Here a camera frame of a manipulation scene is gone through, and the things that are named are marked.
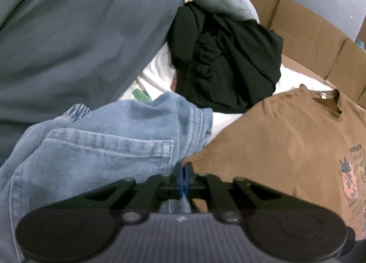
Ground brown printed t-shirt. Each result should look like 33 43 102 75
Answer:
183 86 366 241

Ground light blue jeans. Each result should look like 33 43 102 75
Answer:
0 91 213 263

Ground flattened cardboard sheet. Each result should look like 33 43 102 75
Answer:
183 0 366 106

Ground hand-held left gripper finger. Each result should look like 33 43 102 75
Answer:
86 163 184 222
185 163 298 222

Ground black garment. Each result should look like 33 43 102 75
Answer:
167 3 283 114

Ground cream bear printed bedsheet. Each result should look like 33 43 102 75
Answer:
118 48 338 149

